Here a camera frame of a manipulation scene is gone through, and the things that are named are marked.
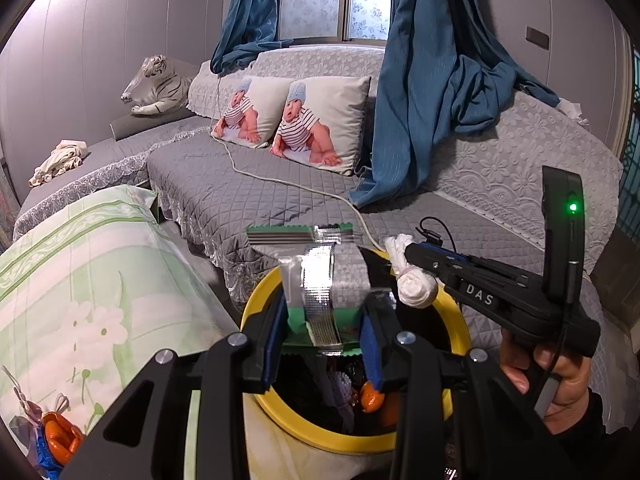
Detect dark framed glass door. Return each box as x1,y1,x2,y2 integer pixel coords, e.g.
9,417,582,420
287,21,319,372
617,45,640,241

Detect light grey lace sofa cover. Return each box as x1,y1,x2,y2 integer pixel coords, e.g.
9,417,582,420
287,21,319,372
189,59,261,117
250,46,625,276

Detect pink white striped wrapper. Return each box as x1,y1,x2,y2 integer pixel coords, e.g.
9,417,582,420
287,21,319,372
2,365,71,423

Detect blue plastic bag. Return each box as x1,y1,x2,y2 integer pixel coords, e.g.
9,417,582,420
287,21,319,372
35,440,63,480

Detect yellow trash bin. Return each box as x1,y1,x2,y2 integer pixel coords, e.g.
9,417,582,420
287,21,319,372
240,247,473,457

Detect dark wall switch plate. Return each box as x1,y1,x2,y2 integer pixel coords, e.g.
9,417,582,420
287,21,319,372
526,25,551,52

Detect frosted glass window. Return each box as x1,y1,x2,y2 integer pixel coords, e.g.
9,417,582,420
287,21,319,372
277,0,396,43

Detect orange plastic toy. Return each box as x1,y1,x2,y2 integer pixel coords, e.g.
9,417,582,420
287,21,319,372
41,410,83,466

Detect crumpled white paper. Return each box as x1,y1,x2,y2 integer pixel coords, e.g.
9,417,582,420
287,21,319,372
555,97,591,126

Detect black cable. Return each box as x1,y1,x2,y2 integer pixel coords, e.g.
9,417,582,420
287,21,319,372
417,216,453,256

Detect plush white tiger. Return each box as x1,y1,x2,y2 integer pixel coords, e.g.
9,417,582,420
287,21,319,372
121,55,197,117

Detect white cable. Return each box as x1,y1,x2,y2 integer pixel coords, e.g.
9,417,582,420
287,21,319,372
216,72,386,256

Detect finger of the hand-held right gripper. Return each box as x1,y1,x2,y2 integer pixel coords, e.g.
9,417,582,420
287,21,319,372
404,243,501,317
420,241,543,286

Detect green silver snack packet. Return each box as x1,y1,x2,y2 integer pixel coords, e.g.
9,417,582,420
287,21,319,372
246,222,373,358

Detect cream crumpled clothes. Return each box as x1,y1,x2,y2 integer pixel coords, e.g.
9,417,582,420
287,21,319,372
28,139,90,188

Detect grey bolster pillow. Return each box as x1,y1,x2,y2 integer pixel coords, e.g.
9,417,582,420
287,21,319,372
111,107,198,142

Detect orange peel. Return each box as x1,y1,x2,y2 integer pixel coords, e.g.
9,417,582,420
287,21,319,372
359,381,386,413

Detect blue curtain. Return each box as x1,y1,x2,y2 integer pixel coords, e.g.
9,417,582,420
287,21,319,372
350,0,561,209
210,0,296,75

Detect twisted white tissue wad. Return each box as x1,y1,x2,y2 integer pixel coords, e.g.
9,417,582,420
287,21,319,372
384,234,440,309

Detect person's right hand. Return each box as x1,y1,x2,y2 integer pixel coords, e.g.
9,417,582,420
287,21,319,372
500,332,591,436

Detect baby print pillow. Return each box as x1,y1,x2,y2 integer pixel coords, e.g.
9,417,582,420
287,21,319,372
270,76,373,177
212,76,296,150

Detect grey quilted sofa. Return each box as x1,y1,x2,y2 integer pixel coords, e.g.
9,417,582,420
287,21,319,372
147,47,626,361

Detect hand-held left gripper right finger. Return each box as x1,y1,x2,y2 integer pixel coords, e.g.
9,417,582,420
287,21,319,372
360,290,571,480

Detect grey daybed with lace trim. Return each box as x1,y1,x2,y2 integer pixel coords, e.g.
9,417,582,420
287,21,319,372
12,107,211,241

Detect person's right forearm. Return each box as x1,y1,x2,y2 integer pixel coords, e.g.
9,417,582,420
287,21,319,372
545,390,640,480

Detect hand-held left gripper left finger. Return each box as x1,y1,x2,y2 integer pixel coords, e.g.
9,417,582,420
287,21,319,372
60,295,291,480

